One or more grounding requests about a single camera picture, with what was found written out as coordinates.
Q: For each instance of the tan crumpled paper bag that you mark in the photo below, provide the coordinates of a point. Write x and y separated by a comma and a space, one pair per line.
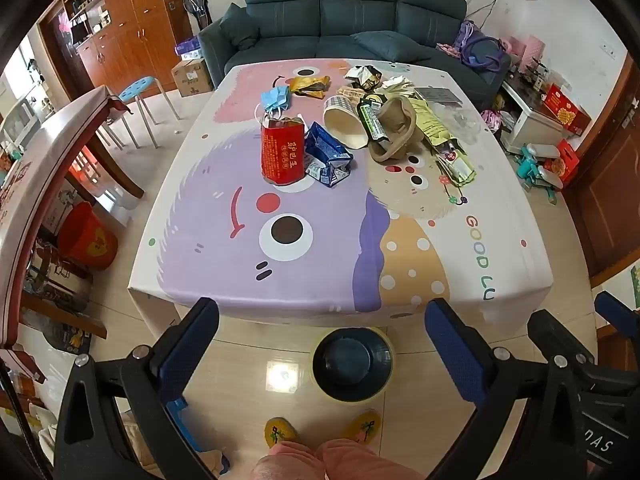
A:
395, 130

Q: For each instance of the long dark teal cushion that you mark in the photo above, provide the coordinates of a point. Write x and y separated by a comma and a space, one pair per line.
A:
387, 45

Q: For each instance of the blue white tissue pack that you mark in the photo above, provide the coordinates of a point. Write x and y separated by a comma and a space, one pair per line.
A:
187, 49

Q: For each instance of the person's pink trouser legs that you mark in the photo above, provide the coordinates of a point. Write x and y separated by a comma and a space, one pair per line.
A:
340, 462

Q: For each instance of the wooden door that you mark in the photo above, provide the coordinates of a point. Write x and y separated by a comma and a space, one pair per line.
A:
610, 160

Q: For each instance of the white paper cup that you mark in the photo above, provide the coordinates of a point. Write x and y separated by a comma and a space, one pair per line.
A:
345, 127

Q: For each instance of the small dark teal cushion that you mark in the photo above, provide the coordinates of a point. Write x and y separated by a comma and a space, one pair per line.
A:
240, 27

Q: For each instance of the blue round stool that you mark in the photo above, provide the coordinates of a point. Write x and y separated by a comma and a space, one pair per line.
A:
137, 87

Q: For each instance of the black yellow wrapper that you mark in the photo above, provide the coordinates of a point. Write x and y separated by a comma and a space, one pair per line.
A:
367, 76

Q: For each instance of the pink backpack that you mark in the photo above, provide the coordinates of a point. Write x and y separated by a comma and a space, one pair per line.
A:
492, 117

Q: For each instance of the yellow green packet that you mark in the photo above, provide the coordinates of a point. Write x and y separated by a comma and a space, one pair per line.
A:
432, 125

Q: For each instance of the blue face mask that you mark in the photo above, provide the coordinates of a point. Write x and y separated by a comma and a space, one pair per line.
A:
275, 99

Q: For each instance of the yellow slipper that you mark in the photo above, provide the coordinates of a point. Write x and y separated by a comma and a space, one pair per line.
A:
280, 432
365, 425

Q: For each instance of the dark teal sofa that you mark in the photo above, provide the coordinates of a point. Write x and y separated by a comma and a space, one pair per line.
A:
350, 15

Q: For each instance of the red wooden dining table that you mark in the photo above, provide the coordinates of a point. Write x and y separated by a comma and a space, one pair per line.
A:
50, 160

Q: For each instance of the brown cardboard box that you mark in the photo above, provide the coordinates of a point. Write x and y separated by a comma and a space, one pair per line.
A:
192, 77

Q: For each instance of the brown green drink carton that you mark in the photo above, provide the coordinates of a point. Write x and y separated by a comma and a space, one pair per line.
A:
370, 120

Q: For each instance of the crumpled white paper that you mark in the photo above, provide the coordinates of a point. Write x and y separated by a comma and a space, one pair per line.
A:
397, 84

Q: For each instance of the purple bag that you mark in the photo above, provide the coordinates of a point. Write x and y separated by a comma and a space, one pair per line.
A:
475, 42

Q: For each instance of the printed cartoon tablecloth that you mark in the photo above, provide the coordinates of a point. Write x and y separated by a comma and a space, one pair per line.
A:
320, 260

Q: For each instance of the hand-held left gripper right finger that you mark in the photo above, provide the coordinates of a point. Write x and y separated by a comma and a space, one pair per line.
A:
452, 355

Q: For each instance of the teal toy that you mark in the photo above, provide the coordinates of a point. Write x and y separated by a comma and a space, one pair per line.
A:
537, 170

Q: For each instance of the grey small box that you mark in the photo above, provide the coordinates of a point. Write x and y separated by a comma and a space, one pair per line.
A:
440, 95

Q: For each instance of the dark snack wrapper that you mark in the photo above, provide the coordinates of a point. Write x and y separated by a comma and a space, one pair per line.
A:
442, 149

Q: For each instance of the yellow snack wrapper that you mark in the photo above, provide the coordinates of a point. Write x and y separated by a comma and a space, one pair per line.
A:
307, 85

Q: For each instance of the wooden cabinet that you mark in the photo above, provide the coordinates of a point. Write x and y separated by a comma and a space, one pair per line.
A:
130, 10

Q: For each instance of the pale green snack wrapper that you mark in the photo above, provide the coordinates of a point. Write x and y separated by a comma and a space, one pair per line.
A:
460, 170

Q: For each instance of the large red gift box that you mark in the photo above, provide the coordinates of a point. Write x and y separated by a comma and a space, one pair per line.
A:
565, 107

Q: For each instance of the clear plastic bag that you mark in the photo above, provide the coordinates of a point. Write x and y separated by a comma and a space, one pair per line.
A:
462, 122

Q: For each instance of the red plastic bucket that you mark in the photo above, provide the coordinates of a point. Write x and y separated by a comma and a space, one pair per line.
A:
85, 240

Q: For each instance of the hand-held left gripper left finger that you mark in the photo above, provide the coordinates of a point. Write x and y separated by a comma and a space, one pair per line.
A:
187, 360

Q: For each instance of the white low cabinet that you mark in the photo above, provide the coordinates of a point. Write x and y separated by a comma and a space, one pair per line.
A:
530, 120

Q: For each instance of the dark blue trash bin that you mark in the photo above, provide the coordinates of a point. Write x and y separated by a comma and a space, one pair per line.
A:
350, 360

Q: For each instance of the red paper bag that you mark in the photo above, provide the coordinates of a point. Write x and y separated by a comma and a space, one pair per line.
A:
282, 155

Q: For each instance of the small red gift box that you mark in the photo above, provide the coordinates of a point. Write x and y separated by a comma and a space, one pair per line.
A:
565, 160

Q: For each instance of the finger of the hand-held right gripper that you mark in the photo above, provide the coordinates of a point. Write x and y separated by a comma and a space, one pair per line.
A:
550, 332
611, 307

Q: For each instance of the pink gift bag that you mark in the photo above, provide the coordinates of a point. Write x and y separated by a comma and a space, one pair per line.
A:
530, 52

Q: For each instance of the blue white milk carton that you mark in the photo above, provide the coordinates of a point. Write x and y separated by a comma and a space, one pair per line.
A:
325, 152

